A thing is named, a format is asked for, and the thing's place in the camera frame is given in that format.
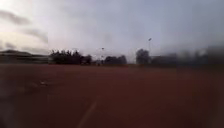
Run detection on row of trees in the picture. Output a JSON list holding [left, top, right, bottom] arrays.
[[49, 48, 183, 67]]

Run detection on tall light pole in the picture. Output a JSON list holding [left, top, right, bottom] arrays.
[[100, 47, 105, 65], [147, 37, 153, 54]]

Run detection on low grey building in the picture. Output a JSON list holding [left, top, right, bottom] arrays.
[[0, 49, 51, 65]]

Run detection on red running track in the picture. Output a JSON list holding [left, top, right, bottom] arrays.
[[0, 63, 224, 128]]

